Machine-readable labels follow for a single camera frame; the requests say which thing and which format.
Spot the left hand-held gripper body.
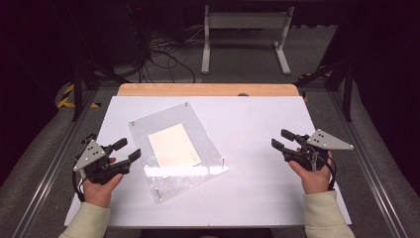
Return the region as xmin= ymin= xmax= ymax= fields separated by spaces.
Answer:
xmin=72 ymin=139 xmax=133 ymax=185

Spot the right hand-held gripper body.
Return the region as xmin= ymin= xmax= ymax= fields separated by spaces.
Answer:
xmin=281 ymin=128 xmax=355 ymax=173

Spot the painting print card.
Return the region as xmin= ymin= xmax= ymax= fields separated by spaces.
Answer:
xmin=147 ymin=123 xmax=202 ymax=169

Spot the clear acrylic photo frame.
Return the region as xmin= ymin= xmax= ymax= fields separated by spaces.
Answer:
xmin=128 ymin=101 xmax=230 ymax=204

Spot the person's left hand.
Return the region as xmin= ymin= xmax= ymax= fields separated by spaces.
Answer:
xmin=82 ymin=157 xmax=125 ymax=208

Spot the person's right hand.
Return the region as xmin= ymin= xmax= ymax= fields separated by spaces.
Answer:
xmin=287 ymin=149 xmax=333 ymax=195

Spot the white board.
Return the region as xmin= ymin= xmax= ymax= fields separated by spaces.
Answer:
xmin=63 ymin=95 xmax=353 ymax=229

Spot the black tripod stand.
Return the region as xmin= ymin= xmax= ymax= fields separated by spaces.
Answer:
xmin=70 ymin=49 xmax=131 ymax=122
xmin=295 ymin=59 xmax=355 ymax=123

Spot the yellow black floor tape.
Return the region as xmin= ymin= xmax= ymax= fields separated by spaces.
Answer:
xmin=56 ymin=83 xmax=102 ymax=109
xmin=298 ymin=64 xmax=332 ymax=81

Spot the white metal stand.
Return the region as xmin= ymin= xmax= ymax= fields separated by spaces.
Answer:
xmin=200 ymin=4 xmax=295 ymax=76

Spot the right hand-held gripper black cable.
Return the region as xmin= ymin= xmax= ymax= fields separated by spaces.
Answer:
xmin=325 ymin=154 xmax=338 ymax=192

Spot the hand-held gripper black cable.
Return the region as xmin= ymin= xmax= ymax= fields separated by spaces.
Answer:
xmin=325 ymin=154 xmax=338 ymax=192
xmin=71 ymin=133 xmax=99 ymax=203

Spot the left hand-held gripper black cable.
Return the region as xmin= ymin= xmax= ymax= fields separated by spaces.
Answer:
xmin=71 ymin=133 xmax=99 ymax=203

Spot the aluminium floor rail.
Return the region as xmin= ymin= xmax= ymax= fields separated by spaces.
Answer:
xmin=13 ymin=88 xmax=99 ymax=238
xmin=328 ymin=88 xmax=409 ymax=238

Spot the bundle of black floor cables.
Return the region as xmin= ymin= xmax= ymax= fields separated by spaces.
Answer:
xmin=127 ymin=26 xmax=206 ymax=83

